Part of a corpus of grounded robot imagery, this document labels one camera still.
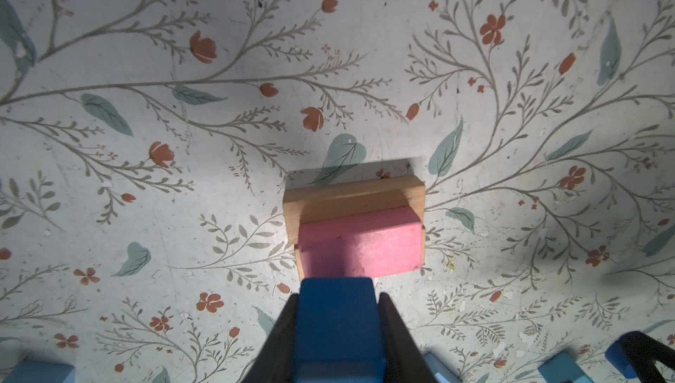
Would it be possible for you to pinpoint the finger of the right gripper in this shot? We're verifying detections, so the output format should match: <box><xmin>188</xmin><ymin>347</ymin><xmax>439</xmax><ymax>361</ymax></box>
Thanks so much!
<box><xmin>618</xmin><ymin>331</ymin><xmax>674</xmax><ymax>383</ymax></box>

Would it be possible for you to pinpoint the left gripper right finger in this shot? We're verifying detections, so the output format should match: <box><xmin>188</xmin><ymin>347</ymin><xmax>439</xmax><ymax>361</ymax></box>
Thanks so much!
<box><xmin>378</xmin><ymin>293</ymin><xmax>436</xmax><ymax>383</ymax></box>

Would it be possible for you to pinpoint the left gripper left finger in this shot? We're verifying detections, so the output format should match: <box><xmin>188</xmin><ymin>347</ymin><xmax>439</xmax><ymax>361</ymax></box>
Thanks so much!
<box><xmin>242</xmin><ymin>293</ymin><xmax>299</xmax><ymax>383</ymax></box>

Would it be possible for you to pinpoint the dark blue cube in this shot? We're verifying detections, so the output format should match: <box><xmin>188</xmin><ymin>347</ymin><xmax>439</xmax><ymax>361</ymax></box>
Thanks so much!
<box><xmin>292</xmin><ymin>278</ymin><xmax>386</xmax><ymax>382</ymax></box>

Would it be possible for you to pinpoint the natural wood block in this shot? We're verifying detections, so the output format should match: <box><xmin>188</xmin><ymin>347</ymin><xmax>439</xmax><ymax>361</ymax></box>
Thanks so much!
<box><xmin>296</xmin><ymin>245</ymin><xmax>425</xmax><ymax>279</ymax></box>
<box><xmin>282</xmin><ymin>176</ymin><xmax>425</xmax><ymax>245</ymax></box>

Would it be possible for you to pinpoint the pink rectangular block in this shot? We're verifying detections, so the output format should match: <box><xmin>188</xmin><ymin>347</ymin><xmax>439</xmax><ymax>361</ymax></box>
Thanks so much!
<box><xmin>296</xmin><ymin>207</ymin><xmax>425</xmax><ymax>251</ymax></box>

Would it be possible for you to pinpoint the dark blue cylinder block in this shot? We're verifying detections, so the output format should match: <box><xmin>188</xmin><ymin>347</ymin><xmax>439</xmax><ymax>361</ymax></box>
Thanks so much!
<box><xmin>605</xmin><ymin>342</ymin><xmax>631</xmax><ymax>379</ymax></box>

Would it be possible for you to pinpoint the light blue rectangular block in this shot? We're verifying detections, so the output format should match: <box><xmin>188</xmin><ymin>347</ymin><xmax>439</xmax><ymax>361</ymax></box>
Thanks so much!
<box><xmin>423</xmin><ymin>351</ymin><xmax>462</xmax><ymax>383</ymax></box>

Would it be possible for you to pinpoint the light blue cube block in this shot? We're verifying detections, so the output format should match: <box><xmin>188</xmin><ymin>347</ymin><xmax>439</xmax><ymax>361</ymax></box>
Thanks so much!
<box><xmin>3</xmin><ymin>360</ymin><xmax>76</xmax><ymax>383</ymax></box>

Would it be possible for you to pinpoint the teal letter cube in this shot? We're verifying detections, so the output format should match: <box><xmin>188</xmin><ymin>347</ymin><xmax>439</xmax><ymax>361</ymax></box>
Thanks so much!
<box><xmin>538</xmin><ymin>351</ymin><xmax>584</xmax><ymax>383</ymax></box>

